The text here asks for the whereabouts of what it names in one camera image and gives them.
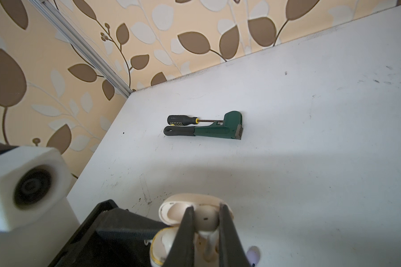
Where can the purple earbud charging case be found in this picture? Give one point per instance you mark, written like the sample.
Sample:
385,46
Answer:
253,256

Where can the cream earbud charging case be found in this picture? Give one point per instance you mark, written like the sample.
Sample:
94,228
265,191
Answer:
171,212

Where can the black yellow screwdriver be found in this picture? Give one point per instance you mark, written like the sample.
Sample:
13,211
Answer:
184,120

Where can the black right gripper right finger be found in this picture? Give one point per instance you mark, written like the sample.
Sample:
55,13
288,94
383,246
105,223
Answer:
230,250

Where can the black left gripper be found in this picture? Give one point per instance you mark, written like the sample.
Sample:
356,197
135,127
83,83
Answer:
110,237

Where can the cream earbud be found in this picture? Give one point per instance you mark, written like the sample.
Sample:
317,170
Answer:
210,252

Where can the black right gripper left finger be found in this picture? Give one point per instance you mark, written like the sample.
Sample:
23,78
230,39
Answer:
181,253

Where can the green black-handled hand tool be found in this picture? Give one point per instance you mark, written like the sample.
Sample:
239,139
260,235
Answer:
231,128

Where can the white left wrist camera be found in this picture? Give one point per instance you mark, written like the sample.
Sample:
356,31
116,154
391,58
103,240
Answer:
36,219

